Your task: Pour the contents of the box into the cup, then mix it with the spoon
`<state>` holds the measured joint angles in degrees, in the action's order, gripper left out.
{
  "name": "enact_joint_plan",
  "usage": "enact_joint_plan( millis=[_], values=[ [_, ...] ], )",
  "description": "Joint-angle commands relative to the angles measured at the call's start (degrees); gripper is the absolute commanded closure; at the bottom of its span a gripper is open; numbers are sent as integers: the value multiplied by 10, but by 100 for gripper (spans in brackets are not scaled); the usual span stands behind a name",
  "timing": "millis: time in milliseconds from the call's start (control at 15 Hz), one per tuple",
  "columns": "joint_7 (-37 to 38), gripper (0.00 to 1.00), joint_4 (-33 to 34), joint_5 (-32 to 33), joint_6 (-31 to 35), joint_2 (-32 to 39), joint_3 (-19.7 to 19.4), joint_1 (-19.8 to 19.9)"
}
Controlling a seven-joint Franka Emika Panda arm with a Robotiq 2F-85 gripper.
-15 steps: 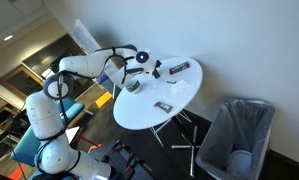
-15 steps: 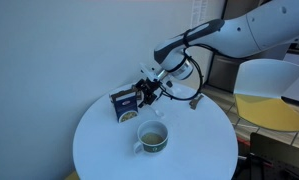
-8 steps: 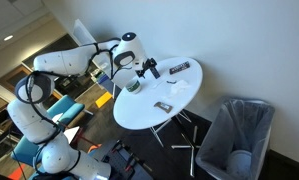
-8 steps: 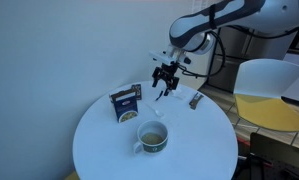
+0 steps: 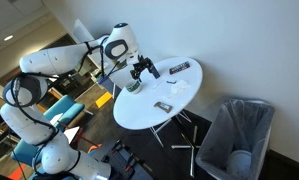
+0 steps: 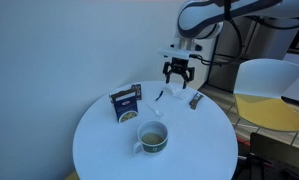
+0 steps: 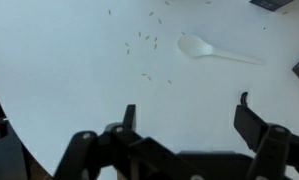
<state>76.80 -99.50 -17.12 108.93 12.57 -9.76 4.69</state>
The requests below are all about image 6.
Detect dark M&M's candy packet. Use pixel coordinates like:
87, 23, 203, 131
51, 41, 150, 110
131, 83, 143, 101

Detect white mug with green band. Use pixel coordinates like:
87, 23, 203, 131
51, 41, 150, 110
132, 119, 169, 155

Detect small black clip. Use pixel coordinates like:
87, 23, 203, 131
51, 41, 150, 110
154, 90, 164, 102

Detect white chair with yellow seat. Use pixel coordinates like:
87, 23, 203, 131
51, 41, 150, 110
233, 58, 299, 133

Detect brown snack bar wrapper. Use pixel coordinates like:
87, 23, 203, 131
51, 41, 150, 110
188, 92, 205, 111

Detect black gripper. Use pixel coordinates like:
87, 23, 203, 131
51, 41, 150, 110
162, 57, 196, 90

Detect grey metal cabinet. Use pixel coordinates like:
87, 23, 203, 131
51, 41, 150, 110
207, 16, 299, 96

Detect black robot cart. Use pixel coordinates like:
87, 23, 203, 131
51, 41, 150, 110
233, 132, 299, 180

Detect orzo pasta in mug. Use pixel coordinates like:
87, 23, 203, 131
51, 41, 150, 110
141, 132, 165, 146

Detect blue Barilla orzo box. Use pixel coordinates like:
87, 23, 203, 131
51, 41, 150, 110
109, 88, 139, 124

